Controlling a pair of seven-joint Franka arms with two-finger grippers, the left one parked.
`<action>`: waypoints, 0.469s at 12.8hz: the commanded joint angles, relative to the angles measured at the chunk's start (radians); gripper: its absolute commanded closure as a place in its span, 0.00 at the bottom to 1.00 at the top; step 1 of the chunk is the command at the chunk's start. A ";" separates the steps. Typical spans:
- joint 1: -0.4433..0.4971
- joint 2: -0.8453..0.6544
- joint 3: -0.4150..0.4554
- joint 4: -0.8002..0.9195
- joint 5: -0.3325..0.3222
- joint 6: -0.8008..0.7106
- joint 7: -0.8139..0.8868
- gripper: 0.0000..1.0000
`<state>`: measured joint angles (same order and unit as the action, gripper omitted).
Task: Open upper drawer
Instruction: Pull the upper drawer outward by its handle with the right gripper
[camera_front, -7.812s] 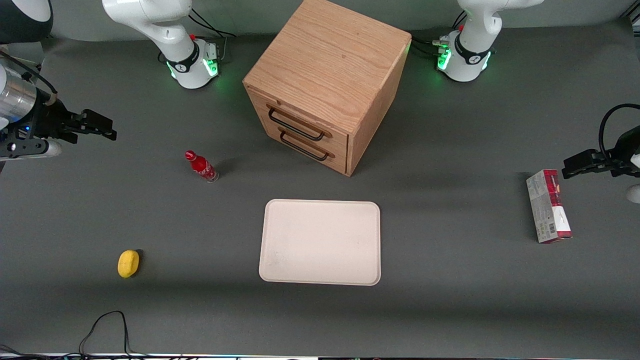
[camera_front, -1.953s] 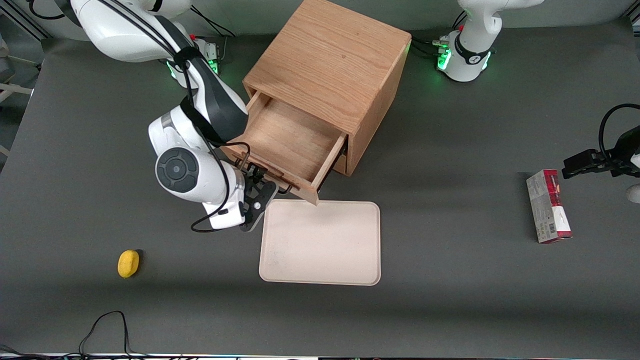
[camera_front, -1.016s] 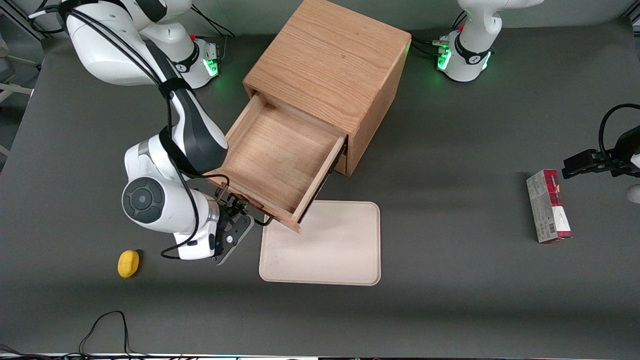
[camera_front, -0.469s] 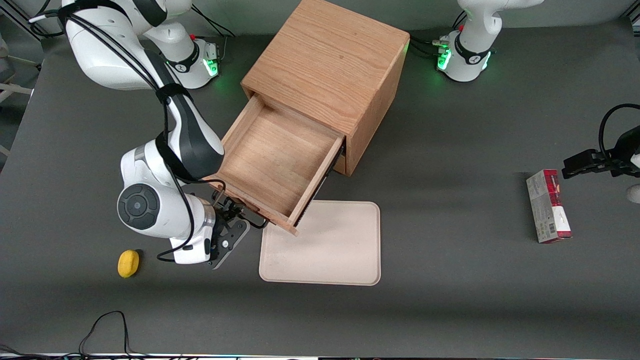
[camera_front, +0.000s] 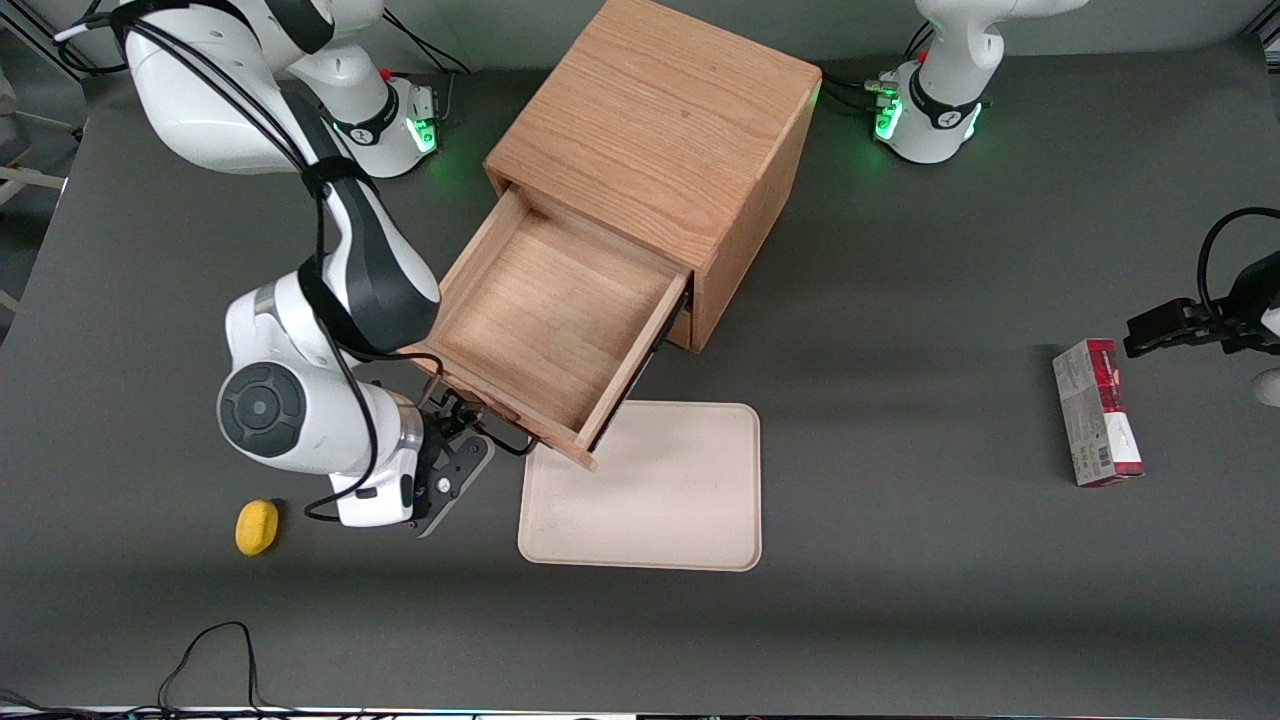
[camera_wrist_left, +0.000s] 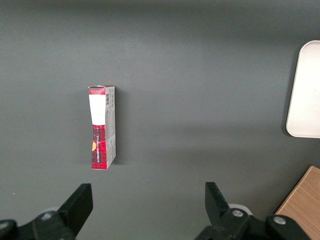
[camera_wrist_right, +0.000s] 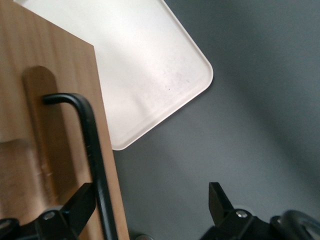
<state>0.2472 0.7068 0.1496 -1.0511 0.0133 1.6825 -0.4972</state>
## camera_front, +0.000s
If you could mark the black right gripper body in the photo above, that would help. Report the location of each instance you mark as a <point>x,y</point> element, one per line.
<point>437,430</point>

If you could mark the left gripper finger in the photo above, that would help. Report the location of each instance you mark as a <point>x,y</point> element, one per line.
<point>1165,343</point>
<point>1165,315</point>

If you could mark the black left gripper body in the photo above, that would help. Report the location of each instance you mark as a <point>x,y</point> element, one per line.
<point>1248,308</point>

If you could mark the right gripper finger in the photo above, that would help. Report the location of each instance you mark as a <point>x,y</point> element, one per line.
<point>478,425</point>
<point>452,402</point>

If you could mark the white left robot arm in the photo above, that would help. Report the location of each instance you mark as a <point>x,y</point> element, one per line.
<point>945,90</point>

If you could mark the wooden drawer cabinet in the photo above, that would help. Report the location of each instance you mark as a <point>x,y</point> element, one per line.
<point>660,110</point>

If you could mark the red and grey carton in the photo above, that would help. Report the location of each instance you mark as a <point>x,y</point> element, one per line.
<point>1095,420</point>

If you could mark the beige plastic tray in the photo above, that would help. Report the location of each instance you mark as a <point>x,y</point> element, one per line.
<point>660,500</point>

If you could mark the yellow lemon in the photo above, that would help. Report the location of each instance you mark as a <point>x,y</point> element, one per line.
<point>257,527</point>

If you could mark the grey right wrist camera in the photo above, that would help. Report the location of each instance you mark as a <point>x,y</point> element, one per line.
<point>455,485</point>

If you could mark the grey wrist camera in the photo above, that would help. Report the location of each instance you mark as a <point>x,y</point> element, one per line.
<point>455,485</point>
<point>1270,387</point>

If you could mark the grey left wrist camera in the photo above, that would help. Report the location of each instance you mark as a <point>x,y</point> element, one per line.
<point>1270,387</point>

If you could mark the aluminium frame rail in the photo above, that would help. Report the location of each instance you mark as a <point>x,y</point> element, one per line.
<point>40,35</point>

